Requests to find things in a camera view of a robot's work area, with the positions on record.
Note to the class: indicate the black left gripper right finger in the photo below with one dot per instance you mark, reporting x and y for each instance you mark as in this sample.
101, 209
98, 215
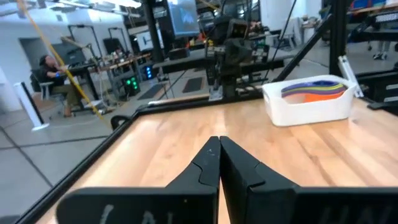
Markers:
248, 193

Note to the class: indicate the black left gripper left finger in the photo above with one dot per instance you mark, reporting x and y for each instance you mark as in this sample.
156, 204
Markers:
192, 186

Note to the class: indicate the navy measuring cup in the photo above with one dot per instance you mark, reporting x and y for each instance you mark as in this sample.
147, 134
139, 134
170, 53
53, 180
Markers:
311, 85

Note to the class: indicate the white plastic basket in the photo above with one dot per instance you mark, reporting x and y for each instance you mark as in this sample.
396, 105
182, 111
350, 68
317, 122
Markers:
311, 113

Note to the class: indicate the orange measuring cup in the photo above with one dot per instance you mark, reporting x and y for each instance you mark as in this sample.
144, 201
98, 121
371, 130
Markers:
323, 98

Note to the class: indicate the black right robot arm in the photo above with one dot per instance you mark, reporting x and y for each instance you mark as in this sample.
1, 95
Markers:
229, 85

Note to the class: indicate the black side desk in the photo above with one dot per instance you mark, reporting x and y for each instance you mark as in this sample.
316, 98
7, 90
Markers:
186, 60

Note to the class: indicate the small black floor mat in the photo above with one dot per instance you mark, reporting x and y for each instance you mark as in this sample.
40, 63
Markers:
150, 91
192, 85

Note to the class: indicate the hanging monitor screen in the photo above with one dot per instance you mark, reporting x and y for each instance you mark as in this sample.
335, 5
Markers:
183, 18

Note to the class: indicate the computer with blue lights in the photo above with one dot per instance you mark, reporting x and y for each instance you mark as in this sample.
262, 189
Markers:
148, 72

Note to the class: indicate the computer with green lights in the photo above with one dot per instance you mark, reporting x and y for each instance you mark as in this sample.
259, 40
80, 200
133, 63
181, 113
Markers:
132, 87

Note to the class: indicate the person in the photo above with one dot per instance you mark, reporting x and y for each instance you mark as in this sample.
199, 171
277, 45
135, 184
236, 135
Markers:
379, 55
49, 73

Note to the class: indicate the black table frame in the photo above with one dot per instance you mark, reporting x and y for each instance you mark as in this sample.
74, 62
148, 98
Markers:
338, 37

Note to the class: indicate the white metal bracket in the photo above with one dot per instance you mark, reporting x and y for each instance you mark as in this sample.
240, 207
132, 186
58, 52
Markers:
348, 74

